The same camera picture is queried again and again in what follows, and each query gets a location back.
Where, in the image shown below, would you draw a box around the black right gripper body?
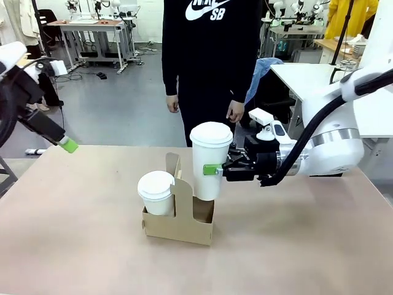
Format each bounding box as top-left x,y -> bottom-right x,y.
241,151 -> 279,183

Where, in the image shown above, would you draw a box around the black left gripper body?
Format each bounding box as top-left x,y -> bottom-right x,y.
6,67 -> 44,115

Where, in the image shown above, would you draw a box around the tall white lidded paper cup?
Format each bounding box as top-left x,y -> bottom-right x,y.
189,121 -> 234,202

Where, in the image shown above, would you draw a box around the person's right forearm black sleeve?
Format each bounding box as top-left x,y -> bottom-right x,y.
161,52 -> 180,97

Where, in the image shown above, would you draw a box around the person's left forearm black sleeve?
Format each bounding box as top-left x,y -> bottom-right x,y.
230,52 -> 260,104

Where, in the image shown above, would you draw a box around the short white lidded paper cup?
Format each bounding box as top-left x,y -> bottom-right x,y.
137,170 -> 176,216

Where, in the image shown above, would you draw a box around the brown cardboard cup carrier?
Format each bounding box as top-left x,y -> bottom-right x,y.
141,152 -> 216,246

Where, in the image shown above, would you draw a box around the person's left hand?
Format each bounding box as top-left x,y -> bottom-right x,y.
226,99 -> 246,124

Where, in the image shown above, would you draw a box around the person's right hand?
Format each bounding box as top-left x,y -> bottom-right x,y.
165,94 -> 180,114

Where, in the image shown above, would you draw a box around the bystander dark trousered legs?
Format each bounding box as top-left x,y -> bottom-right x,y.
37,73 -> 64,112

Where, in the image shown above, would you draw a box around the black table leg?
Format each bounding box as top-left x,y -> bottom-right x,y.
0,155 -> 19,198

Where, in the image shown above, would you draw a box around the black light stand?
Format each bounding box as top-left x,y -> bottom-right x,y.
31,0 -> 55,60

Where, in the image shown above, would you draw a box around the beige hanging coat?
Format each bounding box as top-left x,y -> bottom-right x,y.
0,0 -> 41,47

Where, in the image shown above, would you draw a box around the blue cloth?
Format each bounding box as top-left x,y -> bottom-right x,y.
244,57 -> 285,104

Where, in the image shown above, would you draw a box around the white side table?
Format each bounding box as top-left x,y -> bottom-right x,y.
269,62 -> 369,132

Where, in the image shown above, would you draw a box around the person in black hoodie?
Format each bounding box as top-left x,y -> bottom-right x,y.
161,0 -> 262,148

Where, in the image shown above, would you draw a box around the grey workbench with robots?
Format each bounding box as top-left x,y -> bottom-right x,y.
260,14 -> 327,60

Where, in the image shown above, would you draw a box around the wooden desk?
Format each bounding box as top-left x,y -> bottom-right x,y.
312,36 -> 369,64

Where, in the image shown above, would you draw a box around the black tripod pole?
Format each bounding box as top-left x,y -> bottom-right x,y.
329,0 -> 354,66

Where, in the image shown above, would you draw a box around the person in yellow coat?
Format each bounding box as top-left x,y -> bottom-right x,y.
324,0 -> 380,41

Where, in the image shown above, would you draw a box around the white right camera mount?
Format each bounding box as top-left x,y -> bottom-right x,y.
256,124 -> 276,143

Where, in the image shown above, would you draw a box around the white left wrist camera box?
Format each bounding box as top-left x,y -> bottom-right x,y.
49,59 -> 68,77

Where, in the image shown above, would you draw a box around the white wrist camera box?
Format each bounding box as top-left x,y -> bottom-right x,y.
49,59 -> 68,77
247,107 -> 274,127

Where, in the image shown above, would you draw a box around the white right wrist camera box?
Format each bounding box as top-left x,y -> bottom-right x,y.
247,107 -> 274,127

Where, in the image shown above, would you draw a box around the brown-top grey frame table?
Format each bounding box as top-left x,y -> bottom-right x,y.
56,17 -> 136,76

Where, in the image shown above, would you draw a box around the glass jug black handle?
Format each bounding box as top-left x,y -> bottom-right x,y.
329,58 -> 360,85

